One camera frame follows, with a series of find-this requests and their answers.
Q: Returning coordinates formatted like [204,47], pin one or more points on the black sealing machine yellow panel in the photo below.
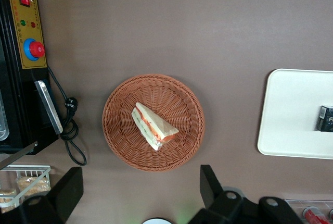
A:
[11,52]

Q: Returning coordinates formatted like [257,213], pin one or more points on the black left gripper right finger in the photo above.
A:
[209,185]

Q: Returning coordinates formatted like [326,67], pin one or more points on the triangle sandwich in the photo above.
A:
[153,126]

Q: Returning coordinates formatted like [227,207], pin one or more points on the red emergency stop button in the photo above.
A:
[35,49]

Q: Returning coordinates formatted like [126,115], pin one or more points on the red rocker switch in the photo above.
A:
[25,0]

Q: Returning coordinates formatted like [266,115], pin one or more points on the silver lever bar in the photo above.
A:
[18,155]

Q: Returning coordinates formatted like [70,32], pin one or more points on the clear acrylic bottle rack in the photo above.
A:
[299,204]

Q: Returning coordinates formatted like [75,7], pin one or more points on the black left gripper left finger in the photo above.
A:
[71,187]

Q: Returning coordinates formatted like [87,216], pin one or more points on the red cola bottle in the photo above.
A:
[314,216]

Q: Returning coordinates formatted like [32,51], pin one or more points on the cream plastic tray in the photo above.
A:
[288,114]

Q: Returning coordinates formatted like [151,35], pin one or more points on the bagged rice cracker snack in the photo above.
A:
[33,185]
[7,198]

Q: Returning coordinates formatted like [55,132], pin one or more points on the small black box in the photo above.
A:
[325,118]

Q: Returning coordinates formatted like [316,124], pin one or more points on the round brown wicker basket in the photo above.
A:
[125,140]

